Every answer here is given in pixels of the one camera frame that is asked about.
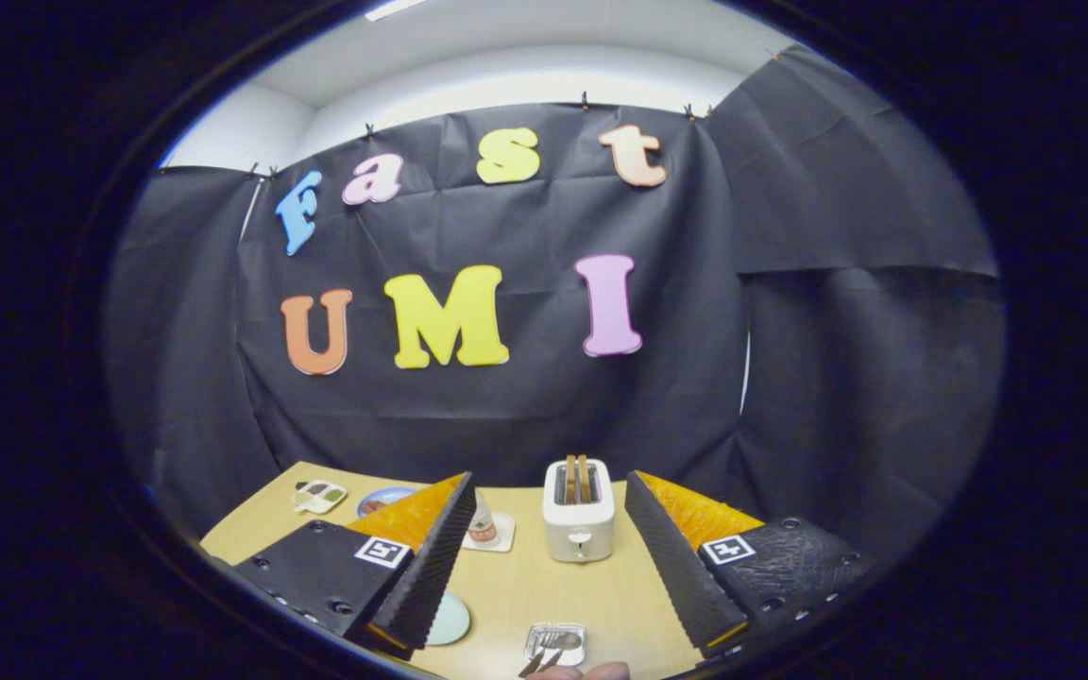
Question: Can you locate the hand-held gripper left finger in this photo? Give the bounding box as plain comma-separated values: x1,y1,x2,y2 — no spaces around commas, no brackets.
223,471,477,662

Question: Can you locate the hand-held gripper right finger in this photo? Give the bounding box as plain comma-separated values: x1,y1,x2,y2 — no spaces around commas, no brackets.
624,470,871,660

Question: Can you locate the wooden handled metal spoon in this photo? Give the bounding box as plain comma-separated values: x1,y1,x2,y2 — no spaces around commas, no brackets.
537,632,584,672

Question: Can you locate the metal fork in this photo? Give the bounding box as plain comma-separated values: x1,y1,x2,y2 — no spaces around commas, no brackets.
518,631,559,677

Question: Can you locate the light green plate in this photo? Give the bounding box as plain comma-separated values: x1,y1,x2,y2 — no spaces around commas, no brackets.
426,592,471,647

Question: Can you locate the red capped water bottle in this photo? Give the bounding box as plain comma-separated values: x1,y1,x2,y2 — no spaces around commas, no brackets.
468,491,498,544

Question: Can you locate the white square coaster tray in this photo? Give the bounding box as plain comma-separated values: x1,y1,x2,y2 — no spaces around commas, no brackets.
462,512,517,553

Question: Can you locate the blue plate with food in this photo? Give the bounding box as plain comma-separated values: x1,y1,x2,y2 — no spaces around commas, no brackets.
357,486,417,519

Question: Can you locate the white toaster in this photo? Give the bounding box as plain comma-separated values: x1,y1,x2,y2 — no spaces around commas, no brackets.
542,458,617,564

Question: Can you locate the perforated metal basket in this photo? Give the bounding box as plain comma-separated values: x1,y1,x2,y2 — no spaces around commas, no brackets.
524,621,588,667

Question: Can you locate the white divided sauce dish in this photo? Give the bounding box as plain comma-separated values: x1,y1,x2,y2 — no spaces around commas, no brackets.
294,480,349,515

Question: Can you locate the black backdrop cloth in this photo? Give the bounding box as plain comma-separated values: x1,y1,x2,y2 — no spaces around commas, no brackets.
100,42,1008,568

